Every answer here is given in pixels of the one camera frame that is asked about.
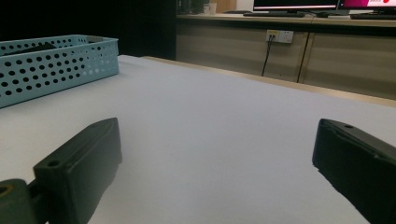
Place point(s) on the white wall socket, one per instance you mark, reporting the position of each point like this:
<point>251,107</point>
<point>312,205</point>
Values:
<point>280,36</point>

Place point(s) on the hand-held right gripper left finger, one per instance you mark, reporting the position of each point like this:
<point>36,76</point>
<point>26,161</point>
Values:
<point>81,168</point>

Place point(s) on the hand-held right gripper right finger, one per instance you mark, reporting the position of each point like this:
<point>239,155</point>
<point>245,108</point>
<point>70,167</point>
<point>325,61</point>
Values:
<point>358,165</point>

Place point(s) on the black pants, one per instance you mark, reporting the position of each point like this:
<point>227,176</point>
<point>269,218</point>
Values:
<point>34,48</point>

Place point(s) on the beige wooden cabinet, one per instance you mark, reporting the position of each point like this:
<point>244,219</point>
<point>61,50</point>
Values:
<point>342,59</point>

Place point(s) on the computer monitor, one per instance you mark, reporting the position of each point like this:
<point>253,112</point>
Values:
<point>370,2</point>
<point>295,3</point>

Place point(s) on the white cup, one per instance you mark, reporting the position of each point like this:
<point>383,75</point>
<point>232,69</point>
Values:
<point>210,8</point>

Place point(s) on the blue perforated plastic basket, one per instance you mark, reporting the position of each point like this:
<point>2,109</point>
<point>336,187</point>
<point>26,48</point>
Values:
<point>56,77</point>

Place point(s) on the black curtain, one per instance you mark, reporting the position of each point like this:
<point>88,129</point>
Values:
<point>93,18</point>

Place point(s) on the black keyboard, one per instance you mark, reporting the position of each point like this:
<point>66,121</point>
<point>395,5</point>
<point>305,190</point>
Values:
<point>274,14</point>
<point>373,16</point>

